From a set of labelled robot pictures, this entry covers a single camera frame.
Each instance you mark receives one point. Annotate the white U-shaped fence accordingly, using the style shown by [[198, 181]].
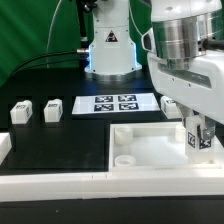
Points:
[[112, 184]]

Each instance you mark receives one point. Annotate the white sheet with markers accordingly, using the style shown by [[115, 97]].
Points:
[[115, 103]]

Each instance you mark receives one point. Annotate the black camera stand pole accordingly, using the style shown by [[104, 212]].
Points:
[[82, 27]]

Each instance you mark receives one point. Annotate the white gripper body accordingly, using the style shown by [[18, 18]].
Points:
[[200, 88]]

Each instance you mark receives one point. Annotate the white square tabletop part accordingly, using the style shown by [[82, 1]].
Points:
[[145, 146]]

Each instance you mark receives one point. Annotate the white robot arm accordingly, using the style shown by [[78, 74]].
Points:
[[185, 53]]

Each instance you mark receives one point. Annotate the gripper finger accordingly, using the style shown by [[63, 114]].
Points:
[[185, 112], [206, 128]]

